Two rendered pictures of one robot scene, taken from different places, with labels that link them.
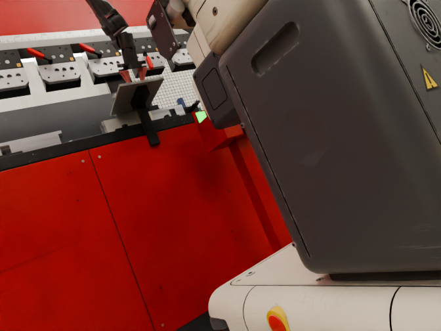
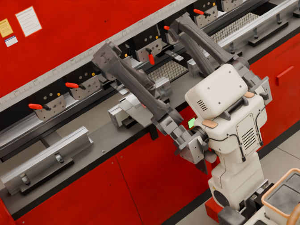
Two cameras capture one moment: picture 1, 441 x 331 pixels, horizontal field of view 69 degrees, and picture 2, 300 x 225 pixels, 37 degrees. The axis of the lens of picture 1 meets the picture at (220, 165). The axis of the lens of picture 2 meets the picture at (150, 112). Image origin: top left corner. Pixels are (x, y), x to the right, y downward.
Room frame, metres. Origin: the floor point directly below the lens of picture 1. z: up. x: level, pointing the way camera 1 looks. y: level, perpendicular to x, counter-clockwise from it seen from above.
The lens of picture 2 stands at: (-0.62, 0.00, 2.45)
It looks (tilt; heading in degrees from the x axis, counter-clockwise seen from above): 38 degrees down; 6
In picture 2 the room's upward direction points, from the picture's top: 17 degrees counter-clockwise
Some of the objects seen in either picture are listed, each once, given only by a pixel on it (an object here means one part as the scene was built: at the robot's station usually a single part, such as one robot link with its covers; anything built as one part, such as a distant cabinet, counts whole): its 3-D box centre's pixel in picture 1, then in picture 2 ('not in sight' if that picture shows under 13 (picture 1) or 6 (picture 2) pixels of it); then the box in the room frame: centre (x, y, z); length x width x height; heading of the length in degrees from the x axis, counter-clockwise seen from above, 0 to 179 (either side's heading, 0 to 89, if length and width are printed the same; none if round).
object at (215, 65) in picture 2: not in sight; (221, 63); (1.66, -0.26, 0.89); 0.30 x 0.05 x 0.03; 120
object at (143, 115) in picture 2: (135, 97); (144, 107); (1.28, 0.22, 1.00); 0.26 x 0.18 x 0.01; 30
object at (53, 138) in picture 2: not in sight; (44, 132); (1.51, 0.87, 0.81); 0.64 x 0.08 x 0.14; 30
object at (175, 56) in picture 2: (190, 108); (168, 51); (1.75, 0.03, 1.01); 0.26 x 0.12 x 0.05; 30
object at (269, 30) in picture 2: not in sight; (268, 32); (1.86, -0.61, 0.89); 0.30 x 0.05 x 0.03; 120
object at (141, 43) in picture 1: (144, 56); (143, 41); (1.49, 0.14, 1.26); 0.15 x 0.09 x 0.17; 120
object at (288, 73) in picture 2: not in sight; (285, 76); (1.78, -0.68, 0.58); 0.15 x 0.02 x 0.07; 120
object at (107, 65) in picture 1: (104, 62); (113, 60); (1.39, 0.31, 1.26); 0.15 x 0.09 x 0.17; 120
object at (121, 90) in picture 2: not in sight; (113, 83); (1.55, 0.38, 1.01); 0.26 x 0.12 x 0.05; 30
